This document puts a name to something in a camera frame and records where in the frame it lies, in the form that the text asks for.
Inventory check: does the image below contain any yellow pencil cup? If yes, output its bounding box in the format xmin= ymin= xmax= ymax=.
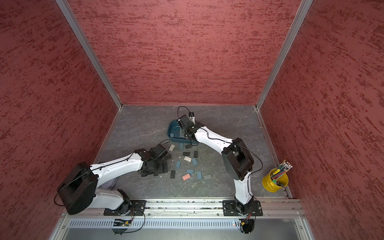
xmin=262 ymin=161 xmax=293 ymax=193

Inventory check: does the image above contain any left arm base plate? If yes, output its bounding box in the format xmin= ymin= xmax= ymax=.
xmin=104 ymin=200 xmax=147 ymax=217

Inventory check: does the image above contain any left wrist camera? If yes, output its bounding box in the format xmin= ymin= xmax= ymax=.
xmin=149 ymin=144 xmax=168 ymax=161

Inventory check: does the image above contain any cream white eraser centre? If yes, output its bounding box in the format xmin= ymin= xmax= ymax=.
xmin=184 ymin=156 xmax=192 ymax=162

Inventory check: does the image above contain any teal plastic storage box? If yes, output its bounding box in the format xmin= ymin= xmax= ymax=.
xmin=168 ymin=120 xmax=193 ymax=144

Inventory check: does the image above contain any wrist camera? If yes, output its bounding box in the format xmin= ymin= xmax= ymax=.
xmin=177 ymin=115 xmax=195 ymax=131
xmin=149 ymin=144 xmax=168 ymax=161

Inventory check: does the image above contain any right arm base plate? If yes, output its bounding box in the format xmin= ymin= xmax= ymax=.
xmin=223 ymin=200 xmax=263 ymax=217

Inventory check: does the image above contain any right aluminium corner post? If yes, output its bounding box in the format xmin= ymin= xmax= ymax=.
xmin=256 ymin=0 xmax=313 ymax=111

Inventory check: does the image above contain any aluminium corner post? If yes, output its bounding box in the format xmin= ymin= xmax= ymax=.
xmin=256 ymin=0 xmax=313 ymax=111
xmin=56 ymin=0 xmax=123 ymax=111

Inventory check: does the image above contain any lavender cloth at left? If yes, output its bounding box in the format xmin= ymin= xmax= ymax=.
xmin=99 ymin=178 xmax=118 ymax=190

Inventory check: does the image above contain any perforated cable tray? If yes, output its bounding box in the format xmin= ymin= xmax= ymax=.
xmin=68 ymin=218 xmax=241 ymax=231

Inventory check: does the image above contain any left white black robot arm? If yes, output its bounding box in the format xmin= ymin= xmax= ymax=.
xmin=57 ymin=145 xmax=168 ymax=216

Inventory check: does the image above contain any aluminium front rail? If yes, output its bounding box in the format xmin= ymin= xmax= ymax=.
xmin=61 ymin=197 xmax=305 ymax=219

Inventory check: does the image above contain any left aluminium corner post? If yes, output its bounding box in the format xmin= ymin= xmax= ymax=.
xmin=56 ymin=0 xmax=123 ymax=111

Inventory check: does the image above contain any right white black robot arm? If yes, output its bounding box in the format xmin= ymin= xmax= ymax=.
xmin=176 ymin=118 xmax=256 ymax=216

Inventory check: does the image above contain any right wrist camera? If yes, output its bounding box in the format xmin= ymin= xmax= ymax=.
xmin=177 ymin=115 xmax=195 ymax=131

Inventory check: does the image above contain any pink eraser lower centre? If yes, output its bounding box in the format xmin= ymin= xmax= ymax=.
xmin=182 ymin=174 xmax=191 ymax=181

